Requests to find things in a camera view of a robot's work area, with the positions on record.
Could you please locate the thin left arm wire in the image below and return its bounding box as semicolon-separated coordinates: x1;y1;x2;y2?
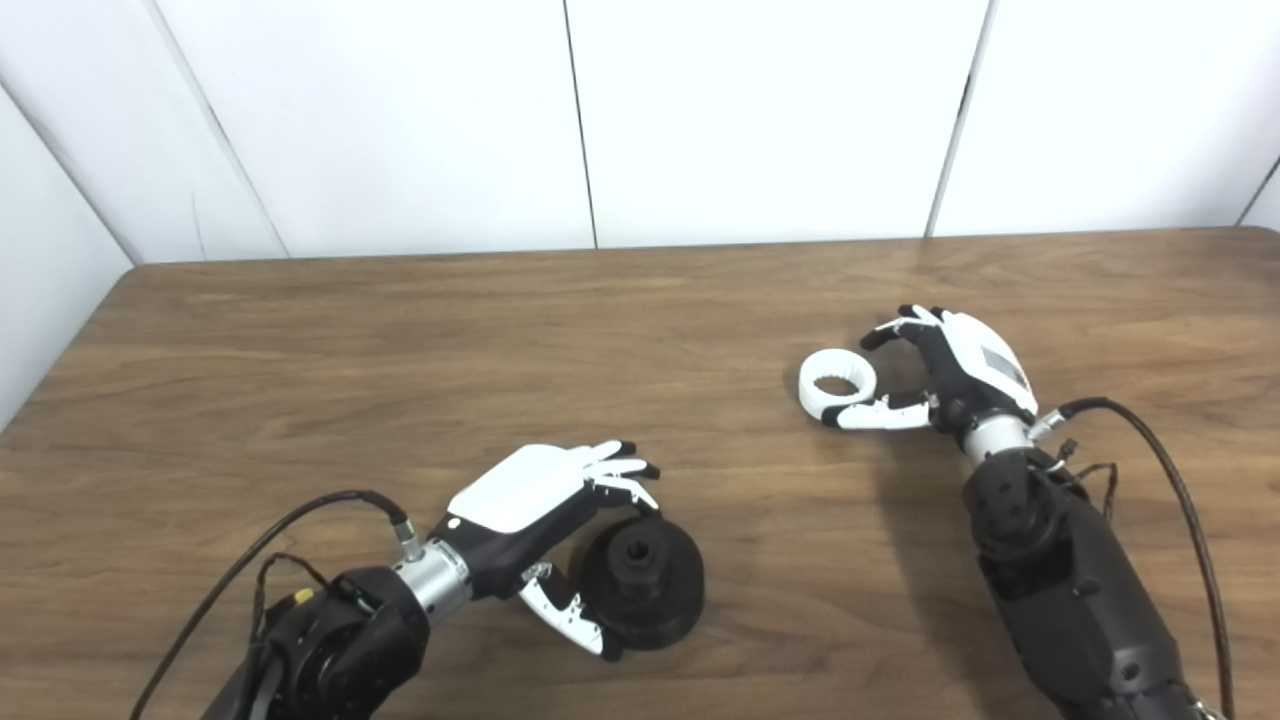
249;552;333;643

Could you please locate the white toothed ring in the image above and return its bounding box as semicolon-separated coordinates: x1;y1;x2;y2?
797;347;880;422

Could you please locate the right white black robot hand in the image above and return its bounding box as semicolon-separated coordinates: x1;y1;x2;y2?
821;304;1040;437

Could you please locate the thin right arm wire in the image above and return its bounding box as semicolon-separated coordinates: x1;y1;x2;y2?
1048;438;1120;523

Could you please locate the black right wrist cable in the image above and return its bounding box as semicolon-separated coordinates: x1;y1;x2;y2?
1027;396;1237;720

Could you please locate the thin arm wire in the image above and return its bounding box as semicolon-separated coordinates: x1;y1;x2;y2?
249;552;333;643
1048;438;1120;523

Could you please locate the round black part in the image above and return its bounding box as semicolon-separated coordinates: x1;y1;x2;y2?
579;514;707;652

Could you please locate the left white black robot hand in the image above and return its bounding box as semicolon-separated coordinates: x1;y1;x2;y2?
429;439;662;664

